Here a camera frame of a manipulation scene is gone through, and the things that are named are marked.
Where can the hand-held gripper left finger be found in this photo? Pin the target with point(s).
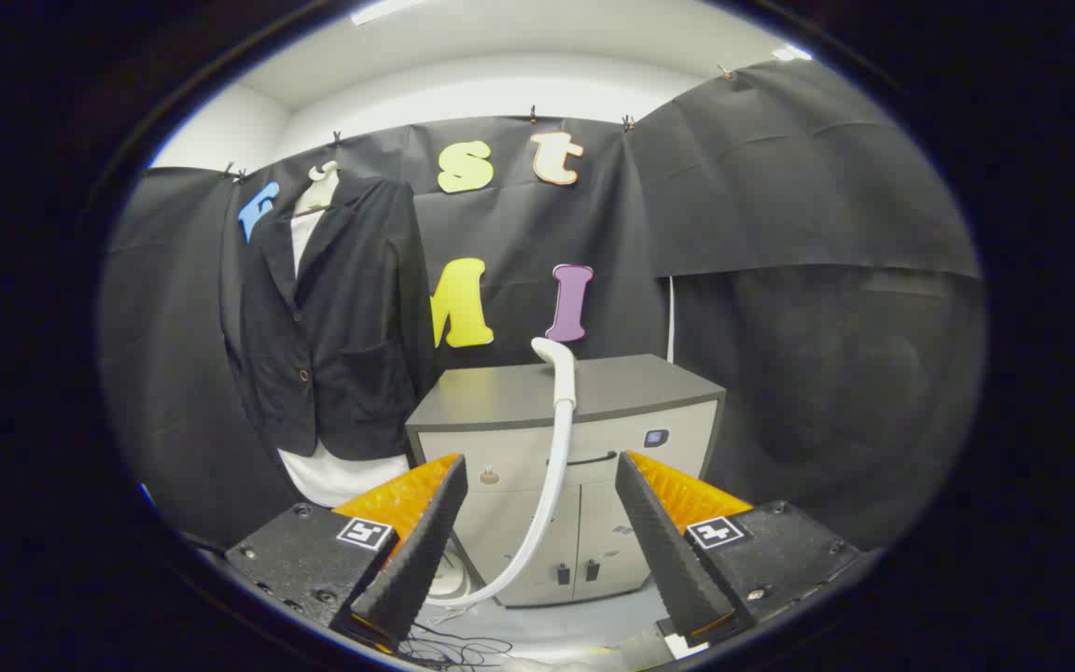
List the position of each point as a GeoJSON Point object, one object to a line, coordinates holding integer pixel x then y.
{"type": "Point", "coordinates": [416, 560]}

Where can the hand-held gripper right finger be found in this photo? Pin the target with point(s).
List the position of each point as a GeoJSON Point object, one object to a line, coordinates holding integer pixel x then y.
{"type": "Point", "coordinates": [668, 551]}

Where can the white garment steamer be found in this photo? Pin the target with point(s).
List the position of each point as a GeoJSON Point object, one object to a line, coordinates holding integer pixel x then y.
{"type": "Point", "coordinates": [564, 383]}

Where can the black blazer jacket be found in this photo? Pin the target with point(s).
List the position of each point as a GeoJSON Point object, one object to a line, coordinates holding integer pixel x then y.
{"type": "Point", "coordinates": [360, 308]}

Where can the white steamer base unit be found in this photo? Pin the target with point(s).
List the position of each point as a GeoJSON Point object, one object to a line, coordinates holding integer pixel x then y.
{"type": "Point", "coordinates": [452, 579]}

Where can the grey cabinet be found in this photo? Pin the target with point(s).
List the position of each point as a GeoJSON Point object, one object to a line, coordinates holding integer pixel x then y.
{"type": "Point", "coordinates": [500, 392]}

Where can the black backdrop cloth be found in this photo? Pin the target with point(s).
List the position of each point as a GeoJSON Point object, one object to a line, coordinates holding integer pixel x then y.
{"type": "Point", "coordinates": [780, 187]}

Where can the small ceiling light panel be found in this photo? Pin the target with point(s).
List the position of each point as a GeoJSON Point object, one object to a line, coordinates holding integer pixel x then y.
{"type": "Point", "coordinates": [791, 53]}

